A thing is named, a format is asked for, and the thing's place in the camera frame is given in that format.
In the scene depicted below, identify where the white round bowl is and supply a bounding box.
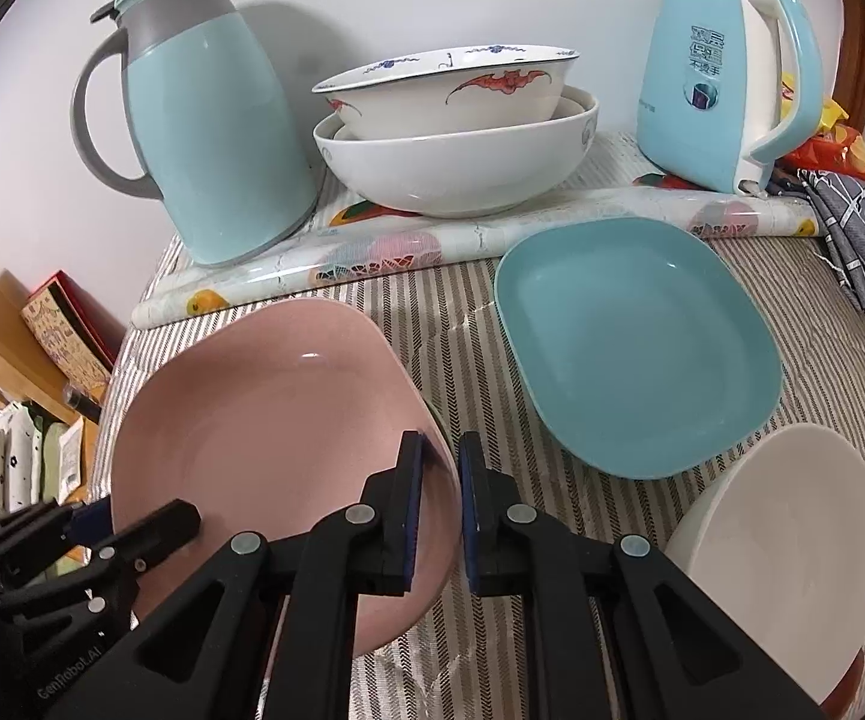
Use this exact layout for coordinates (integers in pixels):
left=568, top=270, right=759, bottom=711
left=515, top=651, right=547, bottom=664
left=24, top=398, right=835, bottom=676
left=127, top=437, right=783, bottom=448
left=665, top=422, right=865, bottom=702

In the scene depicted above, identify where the pink square plate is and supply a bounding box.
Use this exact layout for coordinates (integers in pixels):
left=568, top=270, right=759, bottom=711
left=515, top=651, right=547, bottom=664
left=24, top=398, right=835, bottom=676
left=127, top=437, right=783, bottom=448
left=110, top=298, right=460, bottom=653

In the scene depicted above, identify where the teal square plate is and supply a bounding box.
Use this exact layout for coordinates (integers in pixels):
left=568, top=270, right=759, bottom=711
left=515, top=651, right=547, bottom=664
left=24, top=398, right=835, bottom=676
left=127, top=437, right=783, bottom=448
left=494, top=218, right=782, bottom=479

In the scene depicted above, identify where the patterned red box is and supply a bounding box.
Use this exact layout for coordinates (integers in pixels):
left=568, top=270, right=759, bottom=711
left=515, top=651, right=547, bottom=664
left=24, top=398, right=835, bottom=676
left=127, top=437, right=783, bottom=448
left=21, top=270, right=125, bottom=400

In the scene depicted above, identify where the striped beige table cover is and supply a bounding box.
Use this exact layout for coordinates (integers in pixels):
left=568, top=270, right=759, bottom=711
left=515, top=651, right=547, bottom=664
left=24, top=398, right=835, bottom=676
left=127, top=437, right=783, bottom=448
left=334, top=238, right=865, bottom=718

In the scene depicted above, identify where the rolled floral plastic tablecloth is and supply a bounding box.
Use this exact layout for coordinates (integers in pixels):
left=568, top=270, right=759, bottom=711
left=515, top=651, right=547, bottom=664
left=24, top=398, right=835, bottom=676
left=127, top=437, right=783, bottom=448
left=131, top=185, right=818, bottom=330

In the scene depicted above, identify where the teal thermos jug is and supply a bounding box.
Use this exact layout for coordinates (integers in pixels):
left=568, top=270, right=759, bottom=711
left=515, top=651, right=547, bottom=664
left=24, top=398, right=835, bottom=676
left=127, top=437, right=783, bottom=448
left=70, top=0, right=317, bottom=266

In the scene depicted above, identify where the large white bowl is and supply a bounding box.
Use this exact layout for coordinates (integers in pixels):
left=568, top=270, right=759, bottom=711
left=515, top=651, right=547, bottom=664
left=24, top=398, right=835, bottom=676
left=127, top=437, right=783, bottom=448
left=314, top=86, right=600, bottom=218

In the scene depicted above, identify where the red snack bag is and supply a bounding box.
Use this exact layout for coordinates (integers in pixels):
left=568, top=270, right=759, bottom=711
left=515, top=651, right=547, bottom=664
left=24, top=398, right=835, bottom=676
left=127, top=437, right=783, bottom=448
left=782, top=122, right=865, bottom=181

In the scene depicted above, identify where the yellow chips bag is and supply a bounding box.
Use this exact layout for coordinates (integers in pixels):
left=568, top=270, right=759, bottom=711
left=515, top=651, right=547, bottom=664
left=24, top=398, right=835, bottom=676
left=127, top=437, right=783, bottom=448
left=780, top=71, right=849, bottom=135

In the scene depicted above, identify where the light blue electric kettle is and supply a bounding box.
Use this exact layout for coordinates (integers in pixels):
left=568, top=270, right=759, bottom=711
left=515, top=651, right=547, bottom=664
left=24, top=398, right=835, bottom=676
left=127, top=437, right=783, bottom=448
left=636, top=0, right=825, bottom=195

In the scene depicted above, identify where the white bowl with red pattern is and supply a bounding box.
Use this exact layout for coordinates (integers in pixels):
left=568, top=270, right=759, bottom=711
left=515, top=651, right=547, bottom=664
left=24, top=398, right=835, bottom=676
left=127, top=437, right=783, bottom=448
left=312, top=43, right=579, bottom=140

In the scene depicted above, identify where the brown wooden door frame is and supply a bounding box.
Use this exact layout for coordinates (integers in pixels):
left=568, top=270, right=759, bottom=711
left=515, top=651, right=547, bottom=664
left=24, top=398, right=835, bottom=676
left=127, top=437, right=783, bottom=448
left=833, top=0, right=865, bottom=132

